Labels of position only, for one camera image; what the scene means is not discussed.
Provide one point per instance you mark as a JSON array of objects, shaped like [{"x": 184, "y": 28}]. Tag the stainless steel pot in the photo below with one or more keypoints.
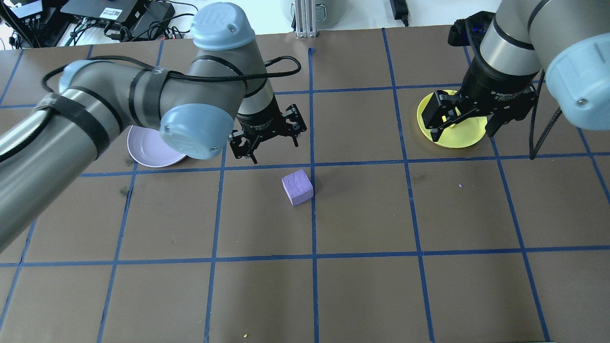
[{"x": 331, "y": 12}]

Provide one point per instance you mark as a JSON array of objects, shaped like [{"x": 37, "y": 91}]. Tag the black laptop with red logo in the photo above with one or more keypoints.
[{"x": 102, "y": 9}]

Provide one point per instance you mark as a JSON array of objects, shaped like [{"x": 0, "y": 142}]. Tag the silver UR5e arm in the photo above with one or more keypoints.
[
  {"x": 95, "y": 105},
  {"x": 581, "y": 62}
]

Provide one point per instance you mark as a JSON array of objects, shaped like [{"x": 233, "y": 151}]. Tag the purple foam block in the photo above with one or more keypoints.
[{"x": 298, "y": 186}]

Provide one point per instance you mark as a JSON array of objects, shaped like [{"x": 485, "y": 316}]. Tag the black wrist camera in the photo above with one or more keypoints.
[{"x": 460, "y": 33}]

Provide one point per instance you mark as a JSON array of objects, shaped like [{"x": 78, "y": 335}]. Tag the yellow foam block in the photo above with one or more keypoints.
[{"x": 445, "y": 118}]

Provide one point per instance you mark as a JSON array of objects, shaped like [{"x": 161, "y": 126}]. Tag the black power adapter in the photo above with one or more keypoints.
[{"x": 161, "y": 12}]

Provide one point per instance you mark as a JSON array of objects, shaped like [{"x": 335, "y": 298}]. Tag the aluminium profile post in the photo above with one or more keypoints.
[{"x": 305, "y": 21}]

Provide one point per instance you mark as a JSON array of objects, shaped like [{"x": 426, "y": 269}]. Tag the light purple plate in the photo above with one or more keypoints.
[{"x": 147, "y": 150}]

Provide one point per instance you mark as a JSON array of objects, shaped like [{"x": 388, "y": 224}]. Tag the black power plug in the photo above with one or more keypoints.
[{"x": 399, "y": 9}]

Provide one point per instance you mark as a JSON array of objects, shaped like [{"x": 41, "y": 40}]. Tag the yellow plate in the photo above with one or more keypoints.
[{"x": 464, "y": 136}]

